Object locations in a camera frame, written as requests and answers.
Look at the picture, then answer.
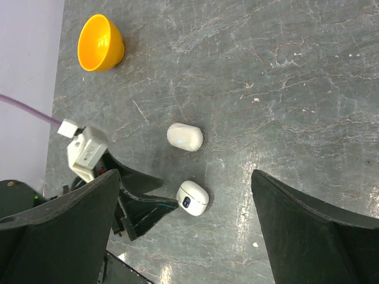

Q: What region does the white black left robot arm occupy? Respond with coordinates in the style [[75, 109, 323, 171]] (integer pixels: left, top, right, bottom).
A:
[[1, 151, 179, 241]]

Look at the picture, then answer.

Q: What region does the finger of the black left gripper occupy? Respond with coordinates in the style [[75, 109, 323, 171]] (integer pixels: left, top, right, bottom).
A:
[[134, 194, 179, 237], [106, 152, 163, 194]]

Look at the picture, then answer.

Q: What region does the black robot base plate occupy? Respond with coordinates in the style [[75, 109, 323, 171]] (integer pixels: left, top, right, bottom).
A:
[[97, 250, 153, 284]]

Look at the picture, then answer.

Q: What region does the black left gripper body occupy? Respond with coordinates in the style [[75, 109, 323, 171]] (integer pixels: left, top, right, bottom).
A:
[[92, 152, 139, 240]]

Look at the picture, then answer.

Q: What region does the white earbud charging case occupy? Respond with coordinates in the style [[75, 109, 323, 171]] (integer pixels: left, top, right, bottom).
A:
[[166, 122, 204, 151]]

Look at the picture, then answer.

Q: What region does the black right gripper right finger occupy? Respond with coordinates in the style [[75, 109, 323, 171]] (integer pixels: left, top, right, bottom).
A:
[[251, 170, 378, 283]]

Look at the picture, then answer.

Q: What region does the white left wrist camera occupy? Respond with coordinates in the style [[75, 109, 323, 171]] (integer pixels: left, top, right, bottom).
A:
[[57, 119, 108, 183]]

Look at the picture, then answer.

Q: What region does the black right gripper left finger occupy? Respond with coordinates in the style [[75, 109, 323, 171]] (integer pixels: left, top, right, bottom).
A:
[[1, 170, 120, 283]]

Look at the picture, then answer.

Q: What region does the orange plastic bowl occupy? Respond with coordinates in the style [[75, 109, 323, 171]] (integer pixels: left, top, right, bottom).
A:
[[77, 14, 125, 72]]

